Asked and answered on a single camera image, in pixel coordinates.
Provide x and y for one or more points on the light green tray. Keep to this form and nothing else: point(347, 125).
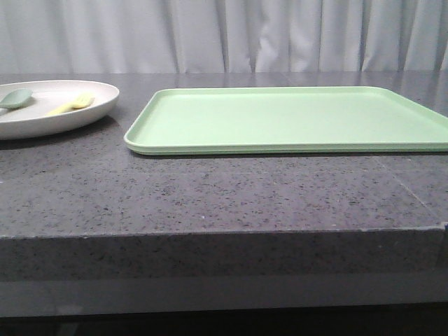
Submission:
point(254, 120)

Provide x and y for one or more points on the white curtain backdrop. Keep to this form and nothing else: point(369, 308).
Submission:
point(181, 37)

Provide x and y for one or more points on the yellow plastic fork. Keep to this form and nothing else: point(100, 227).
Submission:
point(82, 101)

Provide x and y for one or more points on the teal green spoon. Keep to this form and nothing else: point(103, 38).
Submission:
point(16, 99)

